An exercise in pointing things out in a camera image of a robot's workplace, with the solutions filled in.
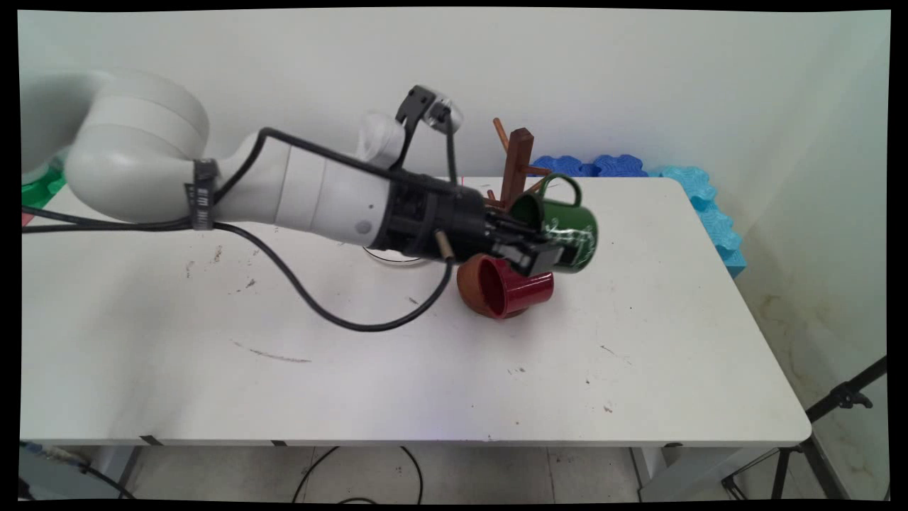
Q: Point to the brown wooden mug tree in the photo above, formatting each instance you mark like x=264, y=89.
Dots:
x=518, y=160

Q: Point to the green enamel mug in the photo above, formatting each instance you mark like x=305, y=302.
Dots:
x=571, y=227

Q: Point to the dark blue foam mat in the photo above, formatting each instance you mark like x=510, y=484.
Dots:
x=603, y=166

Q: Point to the black tripod stand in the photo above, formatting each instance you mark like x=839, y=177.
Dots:
x=816, y=426

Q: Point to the light blue foam mat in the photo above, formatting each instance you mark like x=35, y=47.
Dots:
x=713, y=213

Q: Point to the red ceramic mug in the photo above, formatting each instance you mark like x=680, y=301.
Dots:
x=528, y=287

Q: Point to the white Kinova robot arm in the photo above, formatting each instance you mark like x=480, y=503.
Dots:
x=142, y=163

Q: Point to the white table leg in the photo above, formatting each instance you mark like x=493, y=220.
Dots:
x=667, y=472
x=117, y=468

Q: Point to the white plate with black rim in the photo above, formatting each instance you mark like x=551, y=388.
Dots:
x=394, y=257

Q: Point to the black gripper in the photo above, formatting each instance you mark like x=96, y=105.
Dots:
x=440, y=223

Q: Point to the red foam mat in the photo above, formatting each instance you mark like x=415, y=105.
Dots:
x=26, y=217

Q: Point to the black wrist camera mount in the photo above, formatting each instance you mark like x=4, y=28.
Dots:
x=417, y=105

